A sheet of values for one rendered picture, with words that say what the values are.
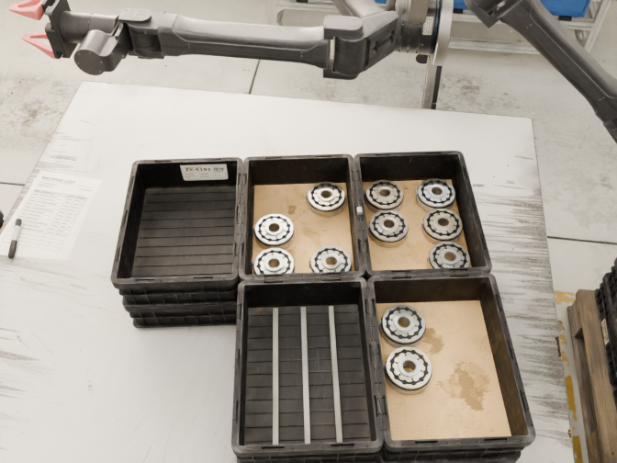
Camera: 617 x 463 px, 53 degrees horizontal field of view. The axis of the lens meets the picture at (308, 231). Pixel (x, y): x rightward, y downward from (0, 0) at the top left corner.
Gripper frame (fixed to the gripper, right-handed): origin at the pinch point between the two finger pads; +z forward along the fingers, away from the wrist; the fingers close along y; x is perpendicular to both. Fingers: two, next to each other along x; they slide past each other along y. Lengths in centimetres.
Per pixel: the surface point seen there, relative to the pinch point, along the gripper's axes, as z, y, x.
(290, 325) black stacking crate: -54, 62, -24
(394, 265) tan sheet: -78, 62, -4
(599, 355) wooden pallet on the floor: -156, 130, 15
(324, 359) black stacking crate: -63, 62, -32
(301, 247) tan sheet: -53, 62, -1
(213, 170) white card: -26, 56, 17
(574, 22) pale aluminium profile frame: -163, 116, 193
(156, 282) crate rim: -23, 52, -23
